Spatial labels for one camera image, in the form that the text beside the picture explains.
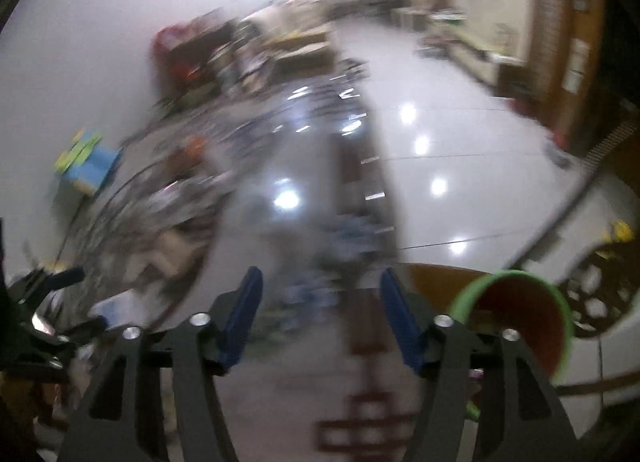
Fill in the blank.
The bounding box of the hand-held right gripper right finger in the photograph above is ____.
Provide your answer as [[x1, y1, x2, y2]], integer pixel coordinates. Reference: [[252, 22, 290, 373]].
[[379, 266, 577, 462]]

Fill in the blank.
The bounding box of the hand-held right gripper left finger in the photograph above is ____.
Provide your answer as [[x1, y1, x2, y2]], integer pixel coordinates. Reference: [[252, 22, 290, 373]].
[[57, 266, 264, 462]]

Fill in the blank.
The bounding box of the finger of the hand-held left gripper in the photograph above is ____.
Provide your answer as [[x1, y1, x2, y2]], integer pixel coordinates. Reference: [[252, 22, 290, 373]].
[[60, 315, 108, 343], [22, 266, 85, 293]]

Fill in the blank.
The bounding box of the green bucket red inside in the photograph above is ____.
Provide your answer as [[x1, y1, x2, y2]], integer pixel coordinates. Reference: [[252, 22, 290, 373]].
[[447, 269, 575, 388]]

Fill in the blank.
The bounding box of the small yellow object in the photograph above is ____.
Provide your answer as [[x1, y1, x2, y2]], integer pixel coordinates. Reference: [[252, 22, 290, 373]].
[[602, 221, 636, 245]]

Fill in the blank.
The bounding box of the red bag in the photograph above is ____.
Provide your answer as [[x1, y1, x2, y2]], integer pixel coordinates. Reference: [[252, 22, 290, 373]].
[[152, 25, 188, 93]]

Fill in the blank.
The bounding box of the dark wooden cabinet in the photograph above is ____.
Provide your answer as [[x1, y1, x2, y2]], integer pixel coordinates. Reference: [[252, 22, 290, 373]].
[[152, 10, 261, 98]]

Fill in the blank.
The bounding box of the light wooden table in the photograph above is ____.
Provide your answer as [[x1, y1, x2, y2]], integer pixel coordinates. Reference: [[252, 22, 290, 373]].
[[250, 0, 336, 76]]

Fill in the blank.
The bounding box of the long low beige cabinet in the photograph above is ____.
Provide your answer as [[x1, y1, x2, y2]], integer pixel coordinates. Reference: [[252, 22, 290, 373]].
[[425, 12, 526, 88]]

